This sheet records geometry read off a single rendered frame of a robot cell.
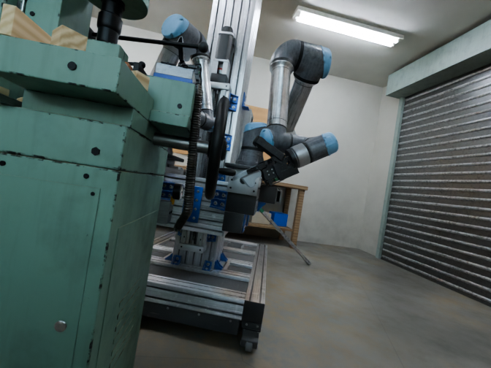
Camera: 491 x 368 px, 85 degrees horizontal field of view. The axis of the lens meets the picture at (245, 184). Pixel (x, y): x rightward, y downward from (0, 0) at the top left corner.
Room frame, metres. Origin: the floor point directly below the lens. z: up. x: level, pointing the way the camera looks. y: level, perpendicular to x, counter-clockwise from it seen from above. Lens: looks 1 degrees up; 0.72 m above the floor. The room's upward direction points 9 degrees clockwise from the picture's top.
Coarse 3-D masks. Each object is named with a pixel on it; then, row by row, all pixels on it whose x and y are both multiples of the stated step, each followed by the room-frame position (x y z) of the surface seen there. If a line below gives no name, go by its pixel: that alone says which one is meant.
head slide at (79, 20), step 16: (32, 0) 0.64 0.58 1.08; (48, 0) 0.65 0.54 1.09; (64, 0) 0.66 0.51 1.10; (80, 0) 0.72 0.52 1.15; (32, 16) 0.64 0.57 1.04; (48, 16) 0.65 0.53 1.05; (64, 16) 0.67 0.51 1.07; (80, 16) 0.74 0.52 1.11; (48, 32) 0.65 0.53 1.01; (80, 32) 0.75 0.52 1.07
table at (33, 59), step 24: (0, 48) 0.43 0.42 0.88; (24, 48) 0.44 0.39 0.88; (48, 48) 0.44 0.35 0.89; (0, 72) 0.44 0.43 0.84; (24, 72) 0.44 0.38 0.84; (48, 72) 0.44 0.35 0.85; (72, 72) 0.44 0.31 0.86; (96, 72) 0.45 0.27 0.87; (120, 72) 0.45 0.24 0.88; (72, 96) 0.53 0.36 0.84; (96, 96) 0.50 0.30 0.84; (120, 96) 0.48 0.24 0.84; (144, 96) 0.60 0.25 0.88; (168, 120) 0.67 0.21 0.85
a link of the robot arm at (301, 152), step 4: (300, 144) 0.88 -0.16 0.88; (292, 148) 0.87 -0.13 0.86; (296, 148) 0.87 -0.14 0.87; (300, 148) 0.87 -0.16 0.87; (304, 148) 0.86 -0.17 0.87; (296, 152) 0.86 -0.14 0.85; (300, 152) 0.86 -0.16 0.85; (304, 152) 0.86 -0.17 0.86; (296, 156) 0.86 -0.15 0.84; (300, 156) 0.86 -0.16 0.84; (304, 156) 0.86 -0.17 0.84; (308, 156) 0.86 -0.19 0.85; (300, 160) 0.86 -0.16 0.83; (304, 160) 0.87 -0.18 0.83; (308, 160) 0.87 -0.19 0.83; (300, 164) 0.87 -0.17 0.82; (304, 164) 0.88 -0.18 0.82
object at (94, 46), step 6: (90, 42) 0.69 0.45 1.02; (96, 42) 0.69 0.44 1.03; (102, 42) 0.69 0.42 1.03; (108, 42) 0.70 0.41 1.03; (90, 48) 0.69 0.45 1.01; (96, 48) 0.69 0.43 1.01; (102, 48) 0.70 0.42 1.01; (108, 48) 0.70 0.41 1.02; (114, 48) 0.70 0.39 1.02; (120, 48) 0.70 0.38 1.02; (102, 54) 0.70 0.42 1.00; (108, 54) 0.70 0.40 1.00; (114, 54) 0.70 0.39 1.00; (120, 54) 0.71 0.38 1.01; (126, 54) 0.75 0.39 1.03; (126, 60) 0.76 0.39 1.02
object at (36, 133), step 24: (0, 120) 0.50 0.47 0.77; (24, 120) 0.51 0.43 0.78; (48, 120) 0.51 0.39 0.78; (72, 120) 0.52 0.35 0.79; (96, 120) 0.52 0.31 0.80; (0, 144) 0.50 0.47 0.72; (24, 144) 0.51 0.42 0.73; (48, 144) 0.51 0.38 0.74; (72, 144) 0.52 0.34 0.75; (96, 144) 0.52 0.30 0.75; (120, 144) 0.53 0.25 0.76; (144, 144) 0.66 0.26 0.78; (120, 168) 0.53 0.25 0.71; (144, 168) 0.69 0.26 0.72
